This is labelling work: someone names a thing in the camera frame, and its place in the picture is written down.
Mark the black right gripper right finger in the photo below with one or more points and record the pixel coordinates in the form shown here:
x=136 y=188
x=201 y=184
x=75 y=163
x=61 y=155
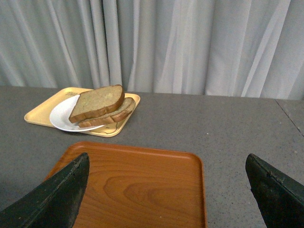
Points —
x=280 y=198

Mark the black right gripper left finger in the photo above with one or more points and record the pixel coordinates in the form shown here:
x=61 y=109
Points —
x=55 y=203

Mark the white round plate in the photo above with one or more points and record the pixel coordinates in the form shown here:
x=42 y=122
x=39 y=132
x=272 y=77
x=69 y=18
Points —
x=60 y=114

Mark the bread slice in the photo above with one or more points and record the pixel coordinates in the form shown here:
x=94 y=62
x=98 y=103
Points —
x=95 y=103
x=121 y=113

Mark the brown wooden tray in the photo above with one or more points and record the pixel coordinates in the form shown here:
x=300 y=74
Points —
x=134 y=187

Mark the yellow bear tray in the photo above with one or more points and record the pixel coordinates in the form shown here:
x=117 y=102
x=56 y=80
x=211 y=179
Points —
x=40 y=114

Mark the grey curtain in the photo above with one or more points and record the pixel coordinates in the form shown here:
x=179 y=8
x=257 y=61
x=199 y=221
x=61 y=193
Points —
x=244 y=48

